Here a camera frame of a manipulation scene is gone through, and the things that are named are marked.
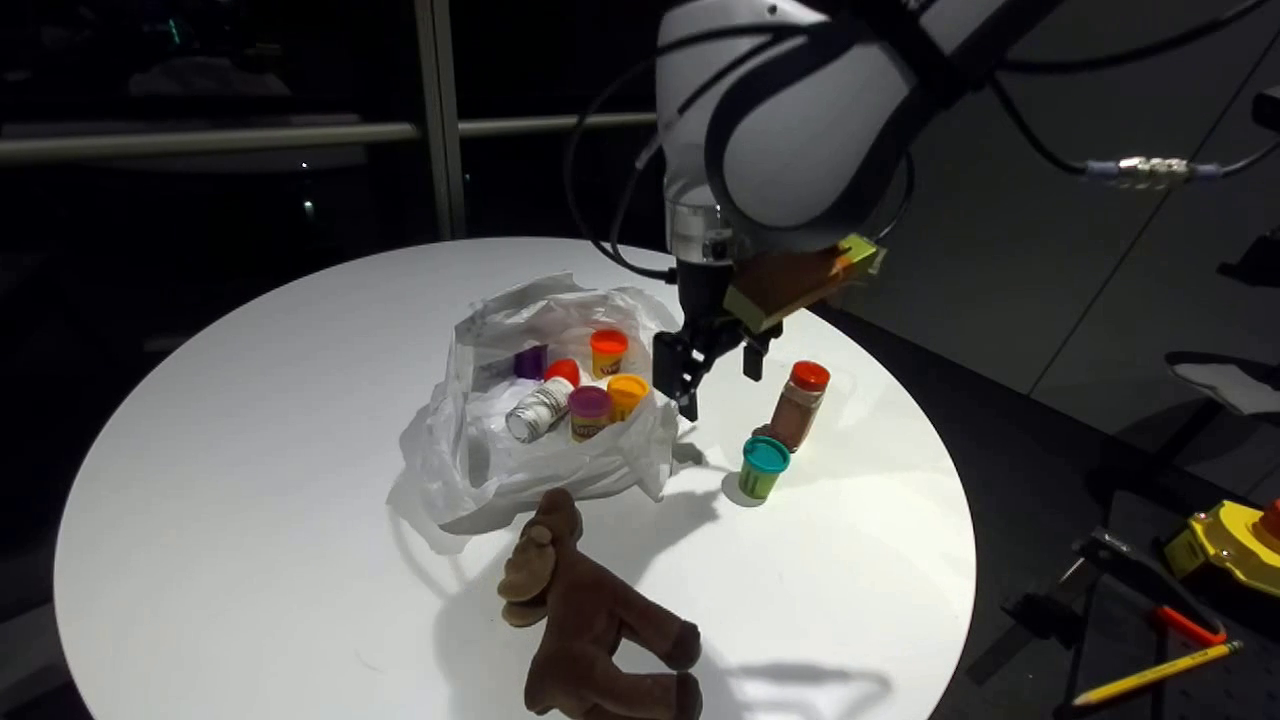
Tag black cable with silver connector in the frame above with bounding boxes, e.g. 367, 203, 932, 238
983, 0, 1280, 192

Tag clear labelled plastic bottle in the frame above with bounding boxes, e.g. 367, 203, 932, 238
500, 374, 579, 449

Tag teal lid dough container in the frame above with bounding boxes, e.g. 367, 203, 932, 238
737, 428, 795, 506

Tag yellow pencil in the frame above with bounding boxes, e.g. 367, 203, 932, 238
1068, 636, 1246, 711

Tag brown deer plush toy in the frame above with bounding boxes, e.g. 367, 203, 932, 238
495, 483, 710, 720

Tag orange lid dough container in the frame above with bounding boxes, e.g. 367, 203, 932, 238
586, 324, 632, 379

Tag grey cabinet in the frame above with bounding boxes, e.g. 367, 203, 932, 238
825, 0, 1280, 443

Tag horizontal metal railing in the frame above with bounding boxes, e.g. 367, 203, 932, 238
0, 115, 663, 173

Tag white plastic bag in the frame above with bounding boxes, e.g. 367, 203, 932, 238
388, 270, 692, 535

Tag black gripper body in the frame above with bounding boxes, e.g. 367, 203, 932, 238
674, 260, 774, 351

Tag spice jar with red lid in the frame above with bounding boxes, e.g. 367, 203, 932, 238
764, 354, 838, 451

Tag taped wrist camera box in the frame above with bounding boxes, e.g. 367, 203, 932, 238
725, 230, 894, 337

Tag vertical metal post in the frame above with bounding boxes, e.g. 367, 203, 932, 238
413, 0, 471, 242

